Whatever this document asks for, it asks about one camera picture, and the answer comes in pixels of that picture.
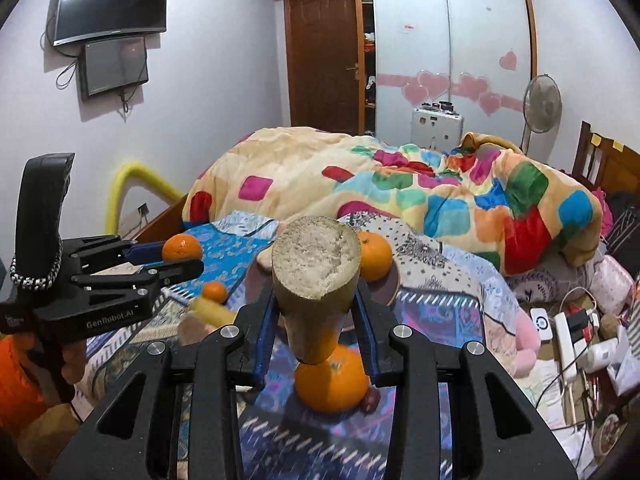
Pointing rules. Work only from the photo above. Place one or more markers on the person's left hand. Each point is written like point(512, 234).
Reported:
point(74, 362)

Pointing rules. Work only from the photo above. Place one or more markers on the wooden headboard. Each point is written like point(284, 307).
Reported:
point(605, 160)

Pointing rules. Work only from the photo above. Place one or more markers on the brown wooden door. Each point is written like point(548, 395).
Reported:
point(320, 60)

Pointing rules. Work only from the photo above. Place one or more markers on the wooden wardrobe with sliding doors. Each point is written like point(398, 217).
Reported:
point(425, 35)

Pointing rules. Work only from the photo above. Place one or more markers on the small reddish brown fruit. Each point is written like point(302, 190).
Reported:
point(371, 400)

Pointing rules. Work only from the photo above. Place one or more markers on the wooden bed frame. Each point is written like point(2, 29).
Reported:
point(160, 220)

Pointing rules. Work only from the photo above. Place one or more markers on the wall socket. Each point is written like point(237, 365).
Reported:
point(144, 210)

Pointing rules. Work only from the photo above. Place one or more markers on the standing fan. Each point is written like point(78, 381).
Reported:
point(542, 102)

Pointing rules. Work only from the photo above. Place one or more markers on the yellow foam tube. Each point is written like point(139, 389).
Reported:
point(117, 185)

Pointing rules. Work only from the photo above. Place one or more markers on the brown plate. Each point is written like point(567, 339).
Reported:
point(385, 290)

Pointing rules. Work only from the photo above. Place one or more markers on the wall-mounted television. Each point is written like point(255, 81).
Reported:
point(110, 5)

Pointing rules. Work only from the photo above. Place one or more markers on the pink plush toy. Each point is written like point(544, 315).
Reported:
point(525, 350)

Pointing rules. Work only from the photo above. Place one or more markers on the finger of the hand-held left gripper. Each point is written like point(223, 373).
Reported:
point(145, 251)
point(175, 270)

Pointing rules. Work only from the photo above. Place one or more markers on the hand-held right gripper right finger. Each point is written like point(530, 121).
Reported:
point(367, 345)

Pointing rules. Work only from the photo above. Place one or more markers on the white case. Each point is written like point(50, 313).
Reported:
point(435, 125)

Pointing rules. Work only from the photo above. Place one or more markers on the colourful patchwork blanket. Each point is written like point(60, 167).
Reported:
point(300, 170)

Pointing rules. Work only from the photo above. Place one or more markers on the large orange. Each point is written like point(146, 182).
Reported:
point(330, 385)

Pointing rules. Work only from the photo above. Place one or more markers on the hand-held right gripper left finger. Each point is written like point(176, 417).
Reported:
point(261, 345)

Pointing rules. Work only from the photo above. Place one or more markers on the orange with green stem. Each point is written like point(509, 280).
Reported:
point(377, 257)

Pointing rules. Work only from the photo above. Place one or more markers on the small wall-mounted monitor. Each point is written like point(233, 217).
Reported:
point(115, 65)

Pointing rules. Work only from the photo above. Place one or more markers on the white charger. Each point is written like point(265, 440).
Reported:
point(602, 355)

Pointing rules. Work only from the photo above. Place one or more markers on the yellow banana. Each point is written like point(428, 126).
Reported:
point(217, 312)

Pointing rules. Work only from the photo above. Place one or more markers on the medium orange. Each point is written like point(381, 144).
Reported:
point(182, 247)

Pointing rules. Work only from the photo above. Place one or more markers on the small orange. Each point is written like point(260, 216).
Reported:
point(215, 291)

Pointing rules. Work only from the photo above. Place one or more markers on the dark cloth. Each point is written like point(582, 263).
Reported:
point(622, 220)

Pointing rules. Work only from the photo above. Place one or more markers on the white power strip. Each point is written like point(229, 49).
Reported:
point(565, 345)

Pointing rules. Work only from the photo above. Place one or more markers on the blue patterned bedsheet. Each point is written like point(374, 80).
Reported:
point(230, 245)

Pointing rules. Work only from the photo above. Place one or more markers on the torn bread piece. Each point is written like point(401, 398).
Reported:
point(315, 270)

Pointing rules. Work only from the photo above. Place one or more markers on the pink pillow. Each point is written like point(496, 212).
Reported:
point(615, 280)

